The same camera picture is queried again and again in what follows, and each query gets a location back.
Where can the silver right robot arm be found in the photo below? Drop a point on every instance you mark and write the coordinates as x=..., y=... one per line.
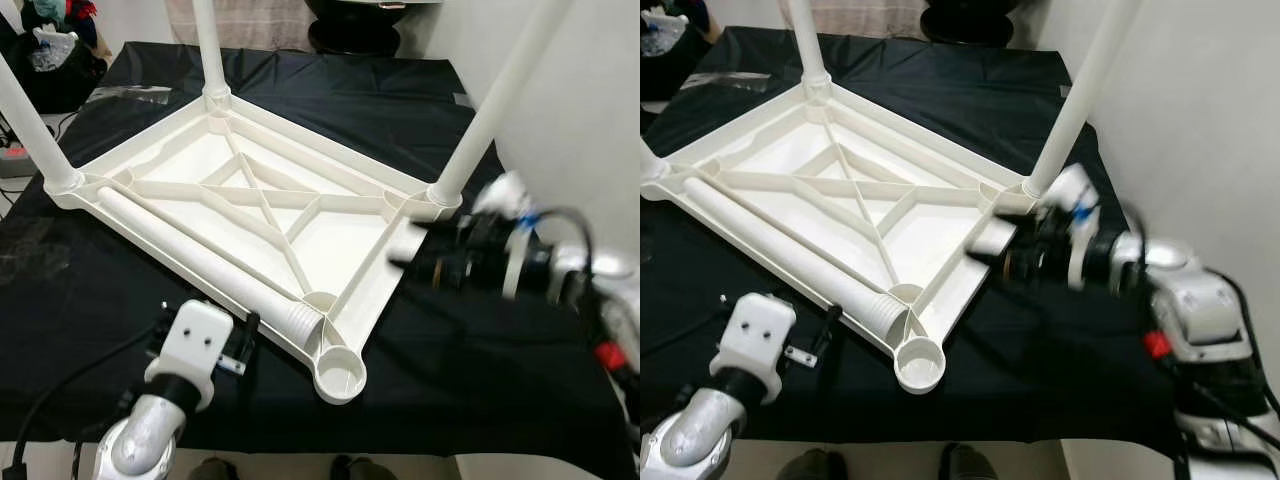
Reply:
x=1200, y=310
x=610, y=300

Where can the white plastic bag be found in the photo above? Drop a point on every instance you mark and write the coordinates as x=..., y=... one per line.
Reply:
x=665, y=35
x=52, y=50

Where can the beige cloth covered bench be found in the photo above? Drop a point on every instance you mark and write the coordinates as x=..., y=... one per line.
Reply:
x=270, y=25
x=870, y=18

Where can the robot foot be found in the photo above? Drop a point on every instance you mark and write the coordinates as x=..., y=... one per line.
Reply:
x=812, y=465
x=212, y=468
x=362, y=468
x=970, y=462

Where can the red stuffed toy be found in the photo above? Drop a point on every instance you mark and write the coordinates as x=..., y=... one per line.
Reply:
x=80, y=8

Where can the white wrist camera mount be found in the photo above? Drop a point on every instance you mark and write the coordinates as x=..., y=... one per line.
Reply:
x=515, y=215
x=195, y=335
x=1075, y=200
x=760, y=330

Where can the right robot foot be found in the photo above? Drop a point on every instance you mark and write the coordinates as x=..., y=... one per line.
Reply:
x=970, y=462
x=362, y=468

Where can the teal stuffed toy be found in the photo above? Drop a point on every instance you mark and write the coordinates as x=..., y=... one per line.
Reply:
x=45, y=8

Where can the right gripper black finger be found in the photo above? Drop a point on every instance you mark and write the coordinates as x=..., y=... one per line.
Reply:
x=425, y=270
x=1000, y=265

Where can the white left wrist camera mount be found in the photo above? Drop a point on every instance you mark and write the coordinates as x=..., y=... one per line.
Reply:
x=760, y=330
x=195, y=335

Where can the open black suitcase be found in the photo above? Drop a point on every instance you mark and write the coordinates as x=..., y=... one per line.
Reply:
x=675, y=75
x=60, y=85

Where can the grey box with red button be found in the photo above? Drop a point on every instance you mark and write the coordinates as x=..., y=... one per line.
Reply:
x=15, y=162

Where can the white plastic table top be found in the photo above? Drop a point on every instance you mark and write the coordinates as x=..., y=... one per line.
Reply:
x=930, y=230
x=330, y=240

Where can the clear tape patch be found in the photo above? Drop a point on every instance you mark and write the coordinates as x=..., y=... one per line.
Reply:
x=35, y=250

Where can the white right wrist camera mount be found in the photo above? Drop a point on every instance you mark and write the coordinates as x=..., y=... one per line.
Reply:
x=515, y=215
x=1075, y=200

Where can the black tablecloth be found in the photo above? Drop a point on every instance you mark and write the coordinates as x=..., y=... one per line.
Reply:
x=450, y=370
x=1050, y=370

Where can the black round basin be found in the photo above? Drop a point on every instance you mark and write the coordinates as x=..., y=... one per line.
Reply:
x=355, y=30
x=965, y=22

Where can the clear plastic wrapper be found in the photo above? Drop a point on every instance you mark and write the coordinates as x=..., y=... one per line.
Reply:
x=130, y=92
x=738, y=80

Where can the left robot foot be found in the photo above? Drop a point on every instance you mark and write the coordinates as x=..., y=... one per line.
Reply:
x=212, y=468
x=812, y=465

